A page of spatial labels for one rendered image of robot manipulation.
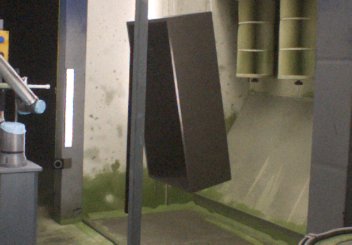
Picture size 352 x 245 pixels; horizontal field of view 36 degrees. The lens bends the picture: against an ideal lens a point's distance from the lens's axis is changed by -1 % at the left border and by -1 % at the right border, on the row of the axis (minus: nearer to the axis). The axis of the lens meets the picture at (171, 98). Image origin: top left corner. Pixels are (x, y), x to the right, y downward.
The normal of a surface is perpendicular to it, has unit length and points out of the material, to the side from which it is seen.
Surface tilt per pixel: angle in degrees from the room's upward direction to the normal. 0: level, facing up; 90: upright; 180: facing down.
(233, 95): 90
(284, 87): 90
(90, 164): 90
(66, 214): 90
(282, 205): 57
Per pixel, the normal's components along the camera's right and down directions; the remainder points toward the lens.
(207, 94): 0.52, 0.07
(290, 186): -0.70, -0.54
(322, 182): -0.86, 0.00
